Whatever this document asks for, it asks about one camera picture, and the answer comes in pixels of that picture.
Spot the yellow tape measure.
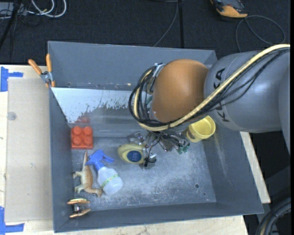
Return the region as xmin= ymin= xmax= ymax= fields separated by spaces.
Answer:
xmin=117 ymin=142 xmax=147 ymax=165

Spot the yellow cup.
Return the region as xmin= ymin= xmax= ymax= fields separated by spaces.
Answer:
xmin=185 ymin=116 xmax=217 ymax=143

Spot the grey metal bin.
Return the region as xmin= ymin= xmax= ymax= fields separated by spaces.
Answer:
xmin=48 ymin=41 xmax=265 ymax=233

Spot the blue and white spray bottle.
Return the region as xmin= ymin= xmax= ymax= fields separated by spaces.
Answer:
xmin=85 ymin=149 xmax=124 ymax=196

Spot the orange toy brick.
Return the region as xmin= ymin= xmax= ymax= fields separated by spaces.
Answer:
xmin=71 ymin=125 xmax=94 ymax=150

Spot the tan toy dinosaur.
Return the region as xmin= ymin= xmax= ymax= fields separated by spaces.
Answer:
xmin=73 ymin=150 xmax=103 ymax=198

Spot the pale flat board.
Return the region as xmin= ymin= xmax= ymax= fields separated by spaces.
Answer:
xmin=4 ymin=77 xmax=53 ymax=223

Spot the black cylinder on white bracket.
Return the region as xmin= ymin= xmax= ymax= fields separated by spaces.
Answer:
xmin=142 ymin=144 xmax=158 ymax=170

